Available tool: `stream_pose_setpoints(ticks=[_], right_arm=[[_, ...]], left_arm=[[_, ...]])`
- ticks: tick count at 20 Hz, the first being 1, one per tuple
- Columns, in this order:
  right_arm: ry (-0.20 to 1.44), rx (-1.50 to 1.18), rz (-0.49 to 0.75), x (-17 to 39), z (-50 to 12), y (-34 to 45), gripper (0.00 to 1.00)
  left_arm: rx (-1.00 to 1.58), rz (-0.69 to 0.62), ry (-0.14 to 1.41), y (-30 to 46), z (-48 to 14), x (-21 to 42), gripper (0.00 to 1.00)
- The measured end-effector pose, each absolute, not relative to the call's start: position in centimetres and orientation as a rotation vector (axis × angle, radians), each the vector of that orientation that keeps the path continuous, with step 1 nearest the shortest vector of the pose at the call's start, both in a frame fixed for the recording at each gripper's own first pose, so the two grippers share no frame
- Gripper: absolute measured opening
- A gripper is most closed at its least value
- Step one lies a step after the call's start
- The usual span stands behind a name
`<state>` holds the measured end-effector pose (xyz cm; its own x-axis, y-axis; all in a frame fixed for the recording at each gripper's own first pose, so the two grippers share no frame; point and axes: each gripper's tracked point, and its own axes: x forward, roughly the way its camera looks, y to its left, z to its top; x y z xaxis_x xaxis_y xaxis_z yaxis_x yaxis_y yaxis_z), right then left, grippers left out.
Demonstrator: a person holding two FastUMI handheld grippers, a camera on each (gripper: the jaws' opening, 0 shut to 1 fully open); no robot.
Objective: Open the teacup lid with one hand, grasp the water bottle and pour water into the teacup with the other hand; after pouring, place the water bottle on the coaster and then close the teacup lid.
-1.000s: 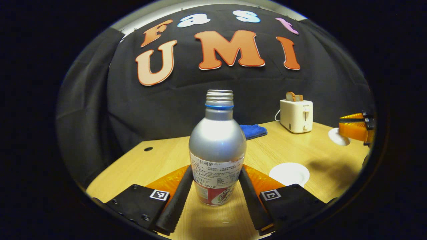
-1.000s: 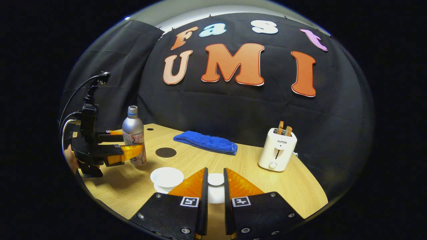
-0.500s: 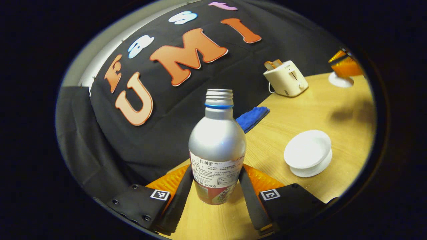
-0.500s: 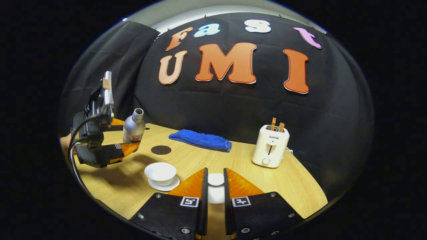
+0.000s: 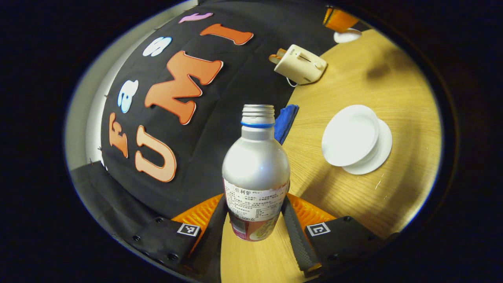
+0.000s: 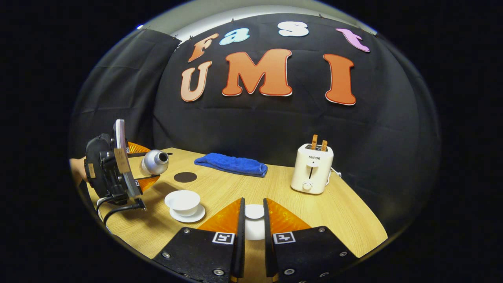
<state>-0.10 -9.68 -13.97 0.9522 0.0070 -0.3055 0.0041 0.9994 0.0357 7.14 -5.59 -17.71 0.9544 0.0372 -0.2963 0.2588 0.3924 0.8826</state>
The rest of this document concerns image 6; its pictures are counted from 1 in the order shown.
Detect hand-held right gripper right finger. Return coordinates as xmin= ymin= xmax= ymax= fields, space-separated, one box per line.
xmin=263 ymin=198 xmax=359 ymax=283

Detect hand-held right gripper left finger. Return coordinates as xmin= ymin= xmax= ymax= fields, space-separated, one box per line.
xmin=152 ymin=197 xmax=246 ymax=283

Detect silver metal water bottle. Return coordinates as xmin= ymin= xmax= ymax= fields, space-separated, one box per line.
xmin=141 ymin=149 xmax=169 ymax=176

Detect white teacup lid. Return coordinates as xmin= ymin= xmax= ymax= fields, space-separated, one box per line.
xmin=244 ymin=204 xmax=265 ymax=241

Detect white teacup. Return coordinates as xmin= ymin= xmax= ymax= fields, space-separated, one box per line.
xmin=164 ymin=190 xmax=201 ymax=217

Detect blue towel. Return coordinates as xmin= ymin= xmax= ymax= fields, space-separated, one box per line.
xmin=194 ymin=153 xmax=268 ymax=178

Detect white toaster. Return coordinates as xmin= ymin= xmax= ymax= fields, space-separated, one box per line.
xmin=290 ymin=143 xmax=334 ymax=195

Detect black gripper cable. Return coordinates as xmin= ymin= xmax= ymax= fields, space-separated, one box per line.
xmin=103 ymin=202 xmax=147 ymax=226

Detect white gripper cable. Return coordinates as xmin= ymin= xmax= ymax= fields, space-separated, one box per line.
xmin=96 ymin=197 xmax=114 ymax=233

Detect white toaster cable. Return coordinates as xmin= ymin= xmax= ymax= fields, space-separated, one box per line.
xmin=326 ymin=167 xmax=342 ymax=186

